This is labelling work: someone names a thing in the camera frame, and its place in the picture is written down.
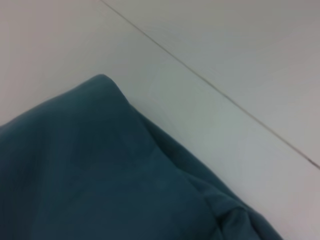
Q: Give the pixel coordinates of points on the teal t-shirt with white print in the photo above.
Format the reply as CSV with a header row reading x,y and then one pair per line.
x,y
112,175

